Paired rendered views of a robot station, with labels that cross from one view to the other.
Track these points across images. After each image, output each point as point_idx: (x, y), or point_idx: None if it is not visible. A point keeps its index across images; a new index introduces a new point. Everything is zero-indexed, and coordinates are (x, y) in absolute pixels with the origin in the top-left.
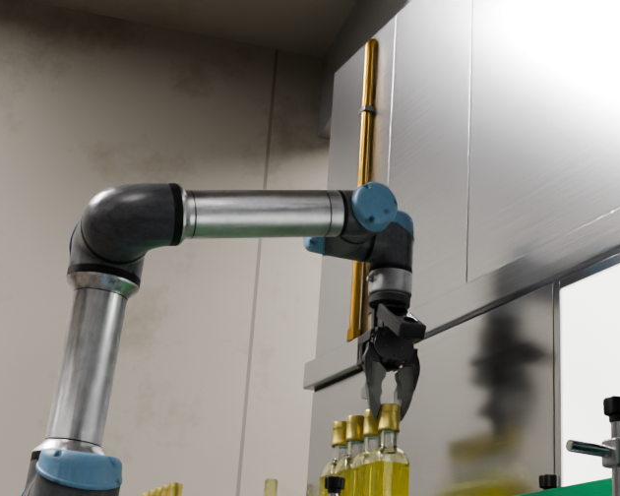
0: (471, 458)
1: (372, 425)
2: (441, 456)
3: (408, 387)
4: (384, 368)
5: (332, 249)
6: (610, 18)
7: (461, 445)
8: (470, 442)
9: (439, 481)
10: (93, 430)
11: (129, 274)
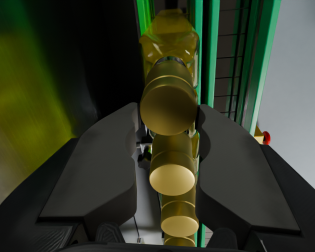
0: (14, 0)
1: (183, 142)
2: (50, 116)
3: (96, 142)
4: (213, 195)
5: None
6: None
7: (13, 52)
8: None
9: (69, 101)
10: None
11: None
